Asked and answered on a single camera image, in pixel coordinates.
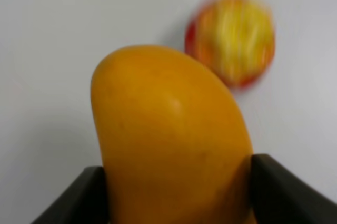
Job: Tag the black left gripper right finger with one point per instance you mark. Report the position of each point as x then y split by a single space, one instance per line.
278 196

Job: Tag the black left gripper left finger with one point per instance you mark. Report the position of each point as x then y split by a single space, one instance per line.
84 201

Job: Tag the yellow orange mango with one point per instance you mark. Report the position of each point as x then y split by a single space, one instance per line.
174 144

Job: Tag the red yellow apple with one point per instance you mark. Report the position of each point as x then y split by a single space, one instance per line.
234 38

